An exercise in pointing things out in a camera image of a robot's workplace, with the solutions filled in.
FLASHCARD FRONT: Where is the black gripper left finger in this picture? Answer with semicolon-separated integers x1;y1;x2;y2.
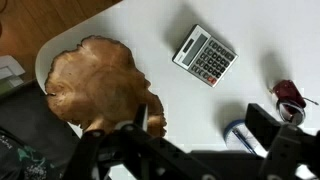
133;103;150;132

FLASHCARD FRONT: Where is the grey desktop calculator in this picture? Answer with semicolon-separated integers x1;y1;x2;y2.
171;23;239;89

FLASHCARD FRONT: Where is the dark patterned bench cushion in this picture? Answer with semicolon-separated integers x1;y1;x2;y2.
0;79;82;180

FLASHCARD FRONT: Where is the brown plush toy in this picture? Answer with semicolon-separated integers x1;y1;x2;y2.
44;34;168;138

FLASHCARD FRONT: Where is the blue white bowl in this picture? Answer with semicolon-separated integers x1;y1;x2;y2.
222;118;269;158

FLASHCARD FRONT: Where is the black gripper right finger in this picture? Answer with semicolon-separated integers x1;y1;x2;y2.
244;102;285;152

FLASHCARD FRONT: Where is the dark blue pen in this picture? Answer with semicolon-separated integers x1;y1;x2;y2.
232;127;258;156

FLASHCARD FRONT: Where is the white flat box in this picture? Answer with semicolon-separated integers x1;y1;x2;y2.
0;54;26;95

